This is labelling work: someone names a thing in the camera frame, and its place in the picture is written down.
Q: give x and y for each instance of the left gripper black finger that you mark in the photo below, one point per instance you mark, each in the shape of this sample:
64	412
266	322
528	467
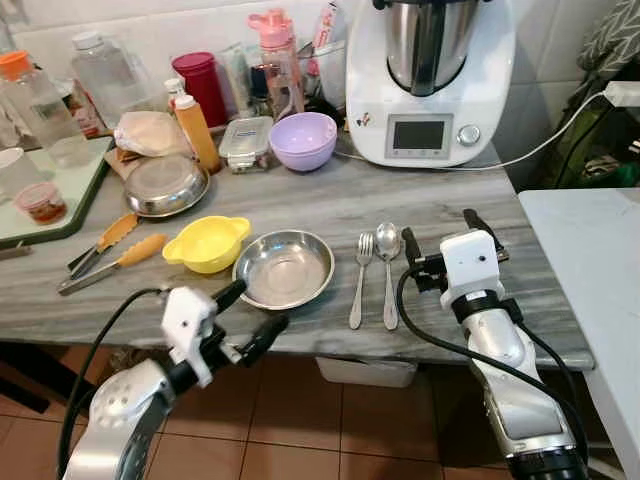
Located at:
230	294
266	336

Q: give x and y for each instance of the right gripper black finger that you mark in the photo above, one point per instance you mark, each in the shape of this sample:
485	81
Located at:
412	248
480	226

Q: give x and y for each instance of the steel spoon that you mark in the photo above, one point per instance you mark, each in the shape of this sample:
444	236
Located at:
388	240

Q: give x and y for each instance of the steel fork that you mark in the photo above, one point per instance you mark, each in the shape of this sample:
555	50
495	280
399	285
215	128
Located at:
364	250

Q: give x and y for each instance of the yellow plastic bowl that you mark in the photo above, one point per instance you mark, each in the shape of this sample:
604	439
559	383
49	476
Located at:
205	245

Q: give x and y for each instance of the round stainless steel plate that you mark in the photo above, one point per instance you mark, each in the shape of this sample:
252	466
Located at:
285	272
165	187

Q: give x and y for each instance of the white table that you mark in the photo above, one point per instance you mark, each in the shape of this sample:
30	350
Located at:
590	260

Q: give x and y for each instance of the orange tipped steel tongs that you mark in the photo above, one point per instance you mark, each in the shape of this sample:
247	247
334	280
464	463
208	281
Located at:
118	231

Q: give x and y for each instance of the purple plastic bowl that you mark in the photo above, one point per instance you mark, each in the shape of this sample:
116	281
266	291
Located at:
303	142

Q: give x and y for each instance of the clear lidded food container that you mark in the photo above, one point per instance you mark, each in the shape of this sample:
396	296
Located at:
246	140

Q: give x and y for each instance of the white food processor appliance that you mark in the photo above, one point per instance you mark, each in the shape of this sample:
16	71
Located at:
380	90

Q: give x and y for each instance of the bread in plastic bag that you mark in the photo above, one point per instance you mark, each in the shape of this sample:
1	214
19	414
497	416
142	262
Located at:
150	133

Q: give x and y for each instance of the green tray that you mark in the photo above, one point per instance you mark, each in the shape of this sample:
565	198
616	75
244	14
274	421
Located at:
75	190

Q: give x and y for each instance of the white power adapter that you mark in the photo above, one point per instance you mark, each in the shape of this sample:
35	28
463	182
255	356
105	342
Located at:
622	93

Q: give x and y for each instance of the small clear tub red contents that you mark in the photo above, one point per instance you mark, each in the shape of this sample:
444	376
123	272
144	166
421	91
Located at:
40	203

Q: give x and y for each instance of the dark red canister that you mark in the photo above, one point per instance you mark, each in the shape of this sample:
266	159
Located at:
202	85

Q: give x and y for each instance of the grey patterned cloth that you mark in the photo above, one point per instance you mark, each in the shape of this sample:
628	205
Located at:
612	40

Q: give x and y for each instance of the pink water bottle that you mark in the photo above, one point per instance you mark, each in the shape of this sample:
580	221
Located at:
278	60

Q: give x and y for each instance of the clear plastic jug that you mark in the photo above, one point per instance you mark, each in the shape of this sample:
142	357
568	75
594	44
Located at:
105	75

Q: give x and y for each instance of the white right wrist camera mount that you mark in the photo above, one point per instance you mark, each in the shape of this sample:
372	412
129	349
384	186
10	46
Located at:
472	262

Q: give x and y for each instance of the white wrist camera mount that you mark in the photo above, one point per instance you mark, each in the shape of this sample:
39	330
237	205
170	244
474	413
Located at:
188	320
472	262

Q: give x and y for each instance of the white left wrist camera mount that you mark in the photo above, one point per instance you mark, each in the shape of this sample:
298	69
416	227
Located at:
188	320

